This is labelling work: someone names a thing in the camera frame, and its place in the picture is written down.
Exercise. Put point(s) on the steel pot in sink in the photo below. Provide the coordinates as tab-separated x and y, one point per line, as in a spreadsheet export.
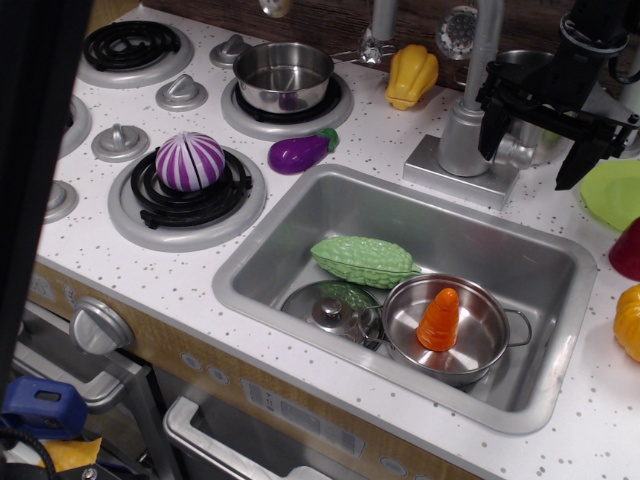
486	329

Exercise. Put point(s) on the black foreground post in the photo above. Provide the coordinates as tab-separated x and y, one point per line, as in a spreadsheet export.
40	50

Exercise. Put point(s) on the orange toy carrot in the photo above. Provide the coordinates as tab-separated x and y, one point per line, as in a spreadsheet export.
438	327

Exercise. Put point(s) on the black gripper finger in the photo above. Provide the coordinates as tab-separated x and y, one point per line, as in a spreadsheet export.
497	119
583	156

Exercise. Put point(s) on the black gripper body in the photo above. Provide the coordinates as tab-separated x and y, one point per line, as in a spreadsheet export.
557	100

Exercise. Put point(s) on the blue clamp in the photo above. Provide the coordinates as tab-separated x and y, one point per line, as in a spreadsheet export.
46	409

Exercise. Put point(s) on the orange toy pumpkin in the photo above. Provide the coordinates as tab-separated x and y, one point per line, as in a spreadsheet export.
626	322

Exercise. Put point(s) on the silver faucet lever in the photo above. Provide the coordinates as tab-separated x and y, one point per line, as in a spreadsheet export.
512	153

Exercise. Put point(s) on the red plastic cup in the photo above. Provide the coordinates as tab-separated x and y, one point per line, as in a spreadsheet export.
624	254

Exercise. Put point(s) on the silver stove knob top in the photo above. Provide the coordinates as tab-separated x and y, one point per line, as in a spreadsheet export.
224	54

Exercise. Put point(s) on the silver stove knob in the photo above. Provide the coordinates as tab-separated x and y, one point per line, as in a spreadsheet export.
224	54
181	95
63	199
120	143

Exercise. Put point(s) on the back left stove burner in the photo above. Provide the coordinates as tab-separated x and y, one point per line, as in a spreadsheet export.
133	54

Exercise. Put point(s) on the silver stove knob middle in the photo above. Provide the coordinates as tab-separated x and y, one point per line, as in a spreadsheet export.
181	95

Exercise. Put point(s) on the front right stove burner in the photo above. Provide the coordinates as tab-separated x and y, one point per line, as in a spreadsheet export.
154	216

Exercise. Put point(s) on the green toy bitter gourd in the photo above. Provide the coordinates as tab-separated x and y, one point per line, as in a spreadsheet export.
365	261

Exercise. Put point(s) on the metal sink basin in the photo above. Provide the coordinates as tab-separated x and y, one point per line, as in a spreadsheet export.
548	278

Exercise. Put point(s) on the steel pot on burner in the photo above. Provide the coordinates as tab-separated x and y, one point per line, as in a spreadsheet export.
266	72

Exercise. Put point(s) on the silver toy faucet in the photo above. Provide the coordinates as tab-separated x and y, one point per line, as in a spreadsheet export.
452	164

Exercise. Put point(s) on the silver stove knob lower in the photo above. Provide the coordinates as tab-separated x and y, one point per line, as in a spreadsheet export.
120	143

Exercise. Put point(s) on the purple white toy onion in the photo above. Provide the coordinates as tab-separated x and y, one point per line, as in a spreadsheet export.
190	162

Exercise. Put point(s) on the hanging slotted spoon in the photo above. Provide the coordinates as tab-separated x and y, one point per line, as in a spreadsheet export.
455	33

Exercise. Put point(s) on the purple toy eggplant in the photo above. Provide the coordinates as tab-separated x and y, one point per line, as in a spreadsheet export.
296	155

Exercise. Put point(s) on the green plastic plate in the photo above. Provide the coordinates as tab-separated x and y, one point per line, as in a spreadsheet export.
610	192

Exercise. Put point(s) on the silver stove knob left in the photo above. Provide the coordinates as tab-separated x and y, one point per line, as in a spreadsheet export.
63	199

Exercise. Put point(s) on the back right stove burner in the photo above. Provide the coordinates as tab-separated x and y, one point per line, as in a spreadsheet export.
330	112

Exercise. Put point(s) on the silver oven door handle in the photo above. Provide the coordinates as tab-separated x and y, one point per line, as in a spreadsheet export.
218	441

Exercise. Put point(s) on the yellow toy bell pepper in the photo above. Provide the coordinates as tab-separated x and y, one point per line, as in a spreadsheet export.
414	71

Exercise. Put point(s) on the stove burner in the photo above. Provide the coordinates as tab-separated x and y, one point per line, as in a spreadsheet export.
77	127
330	112
133	54
154	216

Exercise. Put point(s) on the hanging metal spoon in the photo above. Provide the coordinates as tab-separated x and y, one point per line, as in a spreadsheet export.
275	8

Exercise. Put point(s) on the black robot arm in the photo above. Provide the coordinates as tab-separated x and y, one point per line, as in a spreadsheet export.
593	35

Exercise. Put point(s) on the steel pot lid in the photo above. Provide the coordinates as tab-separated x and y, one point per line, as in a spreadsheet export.
339	308

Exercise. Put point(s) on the silver oven dial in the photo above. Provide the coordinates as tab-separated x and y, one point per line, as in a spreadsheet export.
97	329

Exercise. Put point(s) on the yellow cloth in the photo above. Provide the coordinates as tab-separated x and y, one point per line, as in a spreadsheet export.
71	454

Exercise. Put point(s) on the steel cup behind faucet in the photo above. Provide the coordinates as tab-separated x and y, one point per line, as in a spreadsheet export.
550	147

